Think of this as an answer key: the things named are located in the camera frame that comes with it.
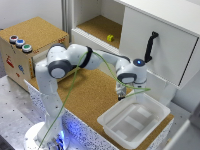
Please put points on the white sliding door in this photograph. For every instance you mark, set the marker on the white sliding door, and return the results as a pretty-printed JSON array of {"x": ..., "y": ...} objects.
[{"x": 160, "y": 43}]

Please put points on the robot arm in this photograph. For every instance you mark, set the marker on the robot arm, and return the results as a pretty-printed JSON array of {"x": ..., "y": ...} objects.
[{"x": 53, "y": 85}]

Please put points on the green button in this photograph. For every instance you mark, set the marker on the green button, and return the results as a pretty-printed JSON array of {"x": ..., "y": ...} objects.
[{"x": 26, "y": 48}]

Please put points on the red button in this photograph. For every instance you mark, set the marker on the red button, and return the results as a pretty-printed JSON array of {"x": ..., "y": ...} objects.
[{"x": 13, "y": 39}]

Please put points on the white cabinet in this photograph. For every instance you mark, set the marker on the white cabinet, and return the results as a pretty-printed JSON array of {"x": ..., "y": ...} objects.
[{"x": 100, "y": 20}]

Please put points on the white plastic box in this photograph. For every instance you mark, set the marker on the white plastic box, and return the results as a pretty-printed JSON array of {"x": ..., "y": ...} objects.
[{"x": 133, "y": 120}]

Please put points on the blue button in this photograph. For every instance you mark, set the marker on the blue button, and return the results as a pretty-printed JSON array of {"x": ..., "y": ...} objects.
[{"x": 20, "y": 42}]

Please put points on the yellow block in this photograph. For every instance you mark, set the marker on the yellow block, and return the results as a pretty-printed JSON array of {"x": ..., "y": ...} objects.
[{"x": 110, "y": 38}]

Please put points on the wooden drawer box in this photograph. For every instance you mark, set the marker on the wooden drawer box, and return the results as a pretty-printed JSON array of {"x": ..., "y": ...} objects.
[{"x": 30, "y": 40}]

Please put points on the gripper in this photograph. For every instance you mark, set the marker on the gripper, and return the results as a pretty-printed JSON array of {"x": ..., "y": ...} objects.
[{"x": 122, "y": 89}]

